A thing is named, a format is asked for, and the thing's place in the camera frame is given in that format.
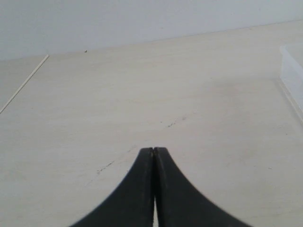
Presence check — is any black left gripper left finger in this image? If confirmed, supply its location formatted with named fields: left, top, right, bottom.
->
left=73, top=148, right=154, bottom=227

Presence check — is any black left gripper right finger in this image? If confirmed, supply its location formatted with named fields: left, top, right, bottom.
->
left=154, top=147, right=248, bottom=227

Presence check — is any clear plastic container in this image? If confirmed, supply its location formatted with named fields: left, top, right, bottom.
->
left=280, top=43, right=303, bottom=121

